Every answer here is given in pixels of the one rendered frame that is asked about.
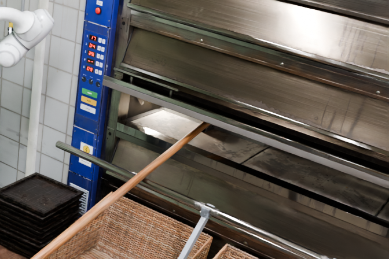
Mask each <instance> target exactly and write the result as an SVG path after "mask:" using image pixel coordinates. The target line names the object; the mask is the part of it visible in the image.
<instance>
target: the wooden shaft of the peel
mask: <svg viewBox="0 0 389 259"><path fill-rule="evenodd" d="M209 125H210V124H209V123H206V122H202V123H201V124H199V125H198V126H197V127H196V128H194V129H193V130H192V131H190V133H188V134H187V135H185V136H184V137H183V138H182V139H180V140H179V141H178V142H177V143H176V144H174V145H173V146H171V147H170V148H169V149H168V150H167V151H165V152H164V153H163V154H162V155H160V156H159V157H158V158H157V159H155V160H154V161H153V162H151V163H150V164H149V165H148V166H146V167H145V168H144V169H143V170H141V171H140V172H139V173H137V174H136V175H135V176H134V177H132V178H131V179H130V180H129V181H128V182H126V183H125V184H124V185H122V186H121V187H120V188H119V189H117V190H116V191H115V192H114V193H112V194H111V195H110V196H109V197H108V198H106V199H105V200H103V201H102V202H101V203H100V204H98V205H97V206H96V207H95V208H94V209H92V210H91V211H89V212H88V213H87V214H86V215H85V216H83V217H82V218H81V219H80V220H78V221H77V222H76V223H75V224H73V225H72V226H71V227H69V228H68V229H67V230H66V231H64V232H63V233H62V234H61V235H59V236H58V237H57V238H56V239H55V240H53V241H52V242H50V243H49V244H48V245H47V246H46V247H44V248H43V249H42V250H41V251H39V252H38V253H36V255H34V256H33V257H32V258H30V259H46V258H48V256H50V255H51V254H52V253H54V252H55V251H56V250H57V249H58V248H60V247H61V246H62V245H63V244H64V243H66V242H67V241H68V240H70V239H71V238H72V237H73V236H74V235H76V234H77V233H78V232H79V231H80V230H82V229H83V228H84V227H85V226H87V225H88V224H89V223H90V222H92V221H93V220H94V219H95V218H96V217H98V216H99V215H100V214H101V213H102V212H104V211H105V210H106V209H108V208H109V207H110V206H111V205H112V204H114V203H115V202H116V201H117V200H118V199H120V198H121V197H122V196H124V195H125V194H126V193H127V192H128V191H130V190H131V189H132V188H133V187H134V186H136V185H137V184H138V183H139V182H140V181H142V180H143V179H144V178H146V177H147V176H148V175H149V174H150V173H152V172H153V171H154V170H155V169H156V168H158V167H159V166H160V165H161V164H162V163H164V162H165V161H166V160H168V159H169V158H170V157H171V156H172V155H174V154H175V153H176V152H177V151H178V150H180V149H181V148H182V147H184V146H185V145H186V144H187V143H188V142H190V141H191V140H192V139H193V138H194V137H195V136H197V135H198V134H199V133H201V131H203V130H204V129H206V128H207V127H208V126H209Z"/></svg>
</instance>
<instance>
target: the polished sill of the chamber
mask: <svg viewBox="0 0 389 259"><path fill-rule="evenodd" d="M116 130H118V131H120V132H123V133H125V134H127V135H130V136H133V137H135V138H138V139H140V140H143V141H145V142H148V143H150V144H153V145H155V146H158V147H161V148H162V149H165V150H168V149H169V148H170V147H171V146H173V145H174V144H176V143H177V142H178V141H179V140H177V139H174V138H172V137H169V136H167V135H164V134H161V133H159V132H156V131H154V130H151V129H149V128H146V127H143V126H141V125H138V124H136V123H133V122H130V121H128V120H122V121H119V122H118V123H117V127H116ZM176 154H178V155H180V156H183V157H185V158H188V159H190V160H193V161H196V162H198V163H200V164H203V165H205V166H208V167H210V168H213V169H216V170H217V171H220V172H223V173H225V174H228V175H230V176H233V177H236V178H238V179H240V180H243V181H245V182H248V183H251V184H253V185H255V186H258V187H260V188H263V189H265V190H268V191H271V192H273V193H275V194H278V195H280V196H283V197H286V198H288V199H291V200H293V201H295V202H298V203H300V204H303V205H306V206H308V207H310V208H313V209H315V210H318V211H320V212H323V213H326V214H328V215H330V216H333V217H335V218H338V219H341V220H343V221H346V222H348V223H350V224H353V225H356V226H358V227H361V228H363V229H365V230H368V231H370V232H373V233H375V234H378V235H381V236H383V237H385V238H388V239H389V221H387V220H384V219H381V218H379V217H376V216H373V215H371V214H369V213H366V212H363V211H361V210H358V209H356V208H352V207H350V206H348V205H345V204H343V203H340V202H338V201H334V200H332V199H330V198H327V197H324V196H322V195H319V194H316V193H314V192H312V191H309V190H306V189H304V188H301V187H298V186H296V185H294V184H290V183H288V182H285V181H283V180H280V179H278V178H276V177H273V176H270V175H267V174H265V173H262V172H259V171H257V170H255V169H252V168H249V167H247V166H244V165H241V164H239V163H237V162H234V161H231V160H228V159H226V158H223V157H221V156H218V155H216V154H213V153H210V152H209V151H205V150H203V149H200V148H198V147H195V146H192V145H190V144H186V145H185V146H184V147H182V148H181V149H180V150H178V151H177V152H176Z"/></svg>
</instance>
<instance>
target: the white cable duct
mask: <svg viewBox="0 0 389 259"><path fill-rule="evenodd" d="M48 5H49V0H39V3H38V9H46V10H47V11H48ZM45 40H46V37H45V38H44V39H43V40H42V41H41V42H40V43H38V44H37V45H36V46H35V55H34V70H33V78H32V93H31V108H30V123H29V130H28V145H27V160H26V168H25V177H26V176H29V175H31V174H33V173H35V159H36V146H37V138H38V124H39V111H40V103H41V89H42V76H43V62H44V54H45Z"/></svg>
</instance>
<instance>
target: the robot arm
mask: <svg viewBox="0 0 389 259"><path fill-rule="evenodd" d="M0 21H9V22H11V23H13V28H12V27H8V35H6V36H4V37H3V38H2V39H1V40H0V66H1V67H4V68H11V67H13V66H15V65H16V64H17V63H18V62H19V61H20V60H21V59H22V58H23V57H24V55H25V54H26V53H27V52H28V51H29V50H31V49H32V48H33V47H34V46H36V45H37V44H38V43H40V42H41V41H42V40H43V39H44V38H45V37H46V36H47V35H48V34H49V33H50V31H51V30H52V28H53V26H54V19H53V18H52V16H51V15H50V13H49V12H48V11H47V10H46V9H38V10H35V11H33V12H29V11H23V12H21V11H19V10H17V9H14V8H7V7H0Z"/></svg>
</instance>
